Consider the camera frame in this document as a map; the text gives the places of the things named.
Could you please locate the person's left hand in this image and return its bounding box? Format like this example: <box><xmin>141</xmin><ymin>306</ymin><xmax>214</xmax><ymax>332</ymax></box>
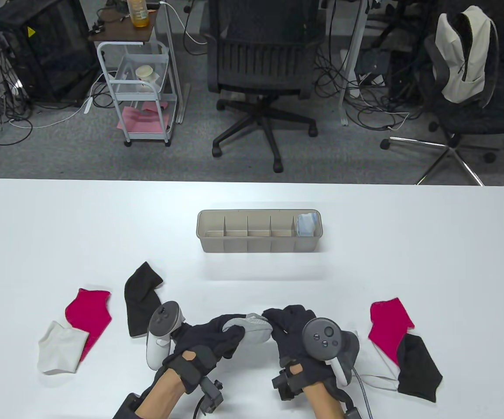
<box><xmin>161</xmin><ymin>313</ymin><xmax>247</xmax><ymax>394</ymax></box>

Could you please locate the person's right hand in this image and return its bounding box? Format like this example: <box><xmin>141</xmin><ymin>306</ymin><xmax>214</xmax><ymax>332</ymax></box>
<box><xmin>262</xmin><ymin>304</ymin><xmax>342</xmax><ymax>389</ymax></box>

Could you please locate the grey tracking controller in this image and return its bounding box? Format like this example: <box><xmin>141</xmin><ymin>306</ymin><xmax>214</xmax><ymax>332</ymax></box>
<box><xmin>147</xmin><ymin>301</ymin><xmax>187</xmax><ymax>371</ymax></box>
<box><xmin>302</xmin><ymin>318</ymin><xmax>360</xmax><ymax>387</ymax></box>

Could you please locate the black sock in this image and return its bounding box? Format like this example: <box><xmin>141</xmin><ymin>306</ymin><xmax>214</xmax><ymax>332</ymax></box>
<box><xmin>124</xmin><ymin>261</ymin><xmax>165</xmax><ymax>338</ymax></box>
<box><xmin>397</xmin><ymin>334</ymin><xmax>443</xmax><ymax>403</ymax></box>

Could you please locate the white sock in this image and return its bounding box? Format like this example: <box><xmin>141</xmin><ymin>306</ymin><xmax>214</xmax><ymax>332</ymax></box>
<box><xmin>38</xmin><ymin>321</ymin><xmax>89</xmax><ymax>374</ymax></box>
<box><xmin>346</xmin><ymin>330</ymin><xmax>400</xmax><ymax>391</ymax></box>

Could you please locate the pink sock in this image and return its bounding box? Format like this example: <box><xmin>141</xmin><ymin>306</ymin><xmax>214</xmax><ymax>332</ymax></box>
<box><xmin>368</xmin><ymin>298</ymin><xmax>415</xmax><ymax>366</ymax></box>
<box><xmin>65</xmin><ymin>288</ymin><xmax>113</xmax><ymax>363</ymax></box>

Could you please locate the person's right forearm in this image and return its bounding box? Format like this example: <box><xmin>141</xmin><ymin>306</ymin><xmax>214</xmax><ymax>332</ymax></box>
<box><xmin>304</xmin><ymin>382</ymin><xmax>346</xmax><ymax>419</ymax></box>

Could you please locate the person's left forearm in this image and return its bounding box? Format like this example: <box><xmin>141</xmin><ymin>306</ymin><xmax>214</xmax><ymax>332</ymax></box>
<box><xmin>136</xmin><ymin>369</ymin><xmax>189</xmax><ymax>419</ymax></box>

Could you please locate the beige divided organizer box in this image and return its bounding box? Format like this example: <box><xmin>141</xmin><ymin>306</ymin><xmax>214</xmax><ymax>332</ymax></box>
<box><xmin>196</xmin><ymin>209</ymin><xmax>322</xmax><ymax>254</ymax></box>

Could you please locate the pink cloth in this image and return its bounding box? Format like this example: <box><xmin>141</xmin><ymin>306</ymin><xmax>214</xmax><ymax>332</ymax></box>
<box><xmin>117</xmin><ymin>101</ymin><xmax>171</xmax><ymax>134</ymax></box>

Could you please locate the black mesh office chair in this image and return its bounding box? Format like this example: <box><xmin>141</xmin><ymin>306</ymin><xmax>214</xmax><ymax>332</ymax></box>
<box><xmin>206</xmin><ymin>0</ymin><xmax>326</xmax><ymax>173</ymax></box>

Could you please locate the cream cup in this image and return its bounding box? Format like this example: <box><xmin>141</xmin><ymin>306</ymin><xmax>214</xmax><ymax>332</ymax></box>
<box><xmin>135</xmin><ymin>65</ymin><xmax>161</xmax><ymax>83</ymax></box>

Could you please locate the dark chair with chrome base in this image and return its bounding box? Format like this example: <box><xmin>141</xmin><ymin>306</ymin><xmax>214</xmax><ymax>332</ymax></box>
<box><xmin>381</xmin><ymin>13</ymin><xmax>504</xmax><ymax>186</ymax></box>

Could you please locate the cream backpack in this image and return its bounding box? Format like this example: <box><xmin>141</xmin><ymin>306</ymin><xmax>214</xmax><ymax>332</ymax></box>
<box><xmin>434</xmin><ymin>6</ymin><xmax>499</xmax><ymax>107</ymax></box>

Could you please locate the white rolling cart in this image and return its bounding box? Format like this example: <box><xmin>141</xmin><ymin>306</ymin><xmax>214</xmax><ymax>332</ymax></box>
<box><xmin>88</xmin><ymin>4</ymin><xmax>178</xmax><ymax>147</ymax></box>

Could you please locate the black computer tower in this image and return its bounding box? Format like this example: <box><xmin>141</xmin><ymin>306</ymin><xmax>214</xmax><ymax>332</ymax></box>
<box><xmin>0</xmin><ymin>0</ymin><xmax>99</xmax><ymax>107</ymax></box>

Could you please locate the bottle of orange liquid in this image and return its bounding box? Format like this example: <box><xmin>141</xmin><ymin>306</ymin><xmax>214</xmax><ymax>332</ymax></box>
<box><xmin>127</xmin><ymin>0</ymin><xmax>150</xmax><ymax>28</ymax></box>

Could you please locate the grey cable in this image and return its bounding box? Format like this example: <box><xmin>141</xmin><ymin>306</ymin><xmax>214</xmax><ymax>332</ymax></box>
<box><xmin>351</xmin><ymin>367</ymin><xmax>372</xmax><ymax>419</ymax></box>

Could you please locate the black cable tangle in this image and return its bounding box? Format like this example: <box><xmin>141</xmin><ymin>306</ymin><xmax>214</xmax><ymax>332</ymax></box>
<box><xmin>0</xmin><ymin>41</ymin><xmax>34</xmax><ymax>175</ymax></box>
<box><xmin>317</xmin><ymin>41</ymin><xmax>429</xmax><ymax>131</ymax></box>

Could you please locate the white metal frame post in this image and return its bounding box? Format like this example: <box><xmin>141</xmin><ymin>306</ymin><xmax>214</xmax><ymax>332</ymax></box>
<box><xmin>156</xmin><ymin>0</ymin><xmax>189</xmax><ymax>125</ymax></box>
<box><xmin>339</xmin><ymin>0</ymin><xmax>368</xmax><ymax>127</ymax></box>

